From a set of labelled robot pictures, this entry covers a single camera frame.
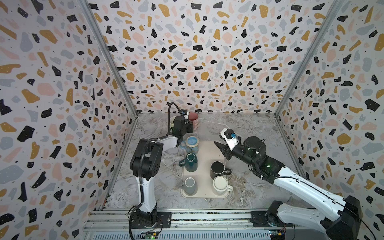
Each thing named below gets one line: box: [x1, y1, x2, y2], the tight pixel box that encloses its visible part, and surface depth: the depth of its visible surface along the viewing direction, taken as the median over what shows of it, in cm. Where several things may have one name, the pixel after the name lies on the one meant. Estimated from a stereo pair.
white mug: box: [212, 176, 234, 196], surface depth 80 cm
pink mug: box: [188, 111, 199, 131], surface depth 109 cm
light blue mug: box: [180, 135, 200, 154], surface depth 93 cm
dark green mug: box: [179, 152, 199, 172], surface depth 87 cm
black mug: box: [210, 160, 232, 180], surface depth 85 cm
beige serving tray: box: [181, 140, 230, 199], surface depth 85 cm
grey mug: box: [182, 177, 196, 195], surface depth 78 cm
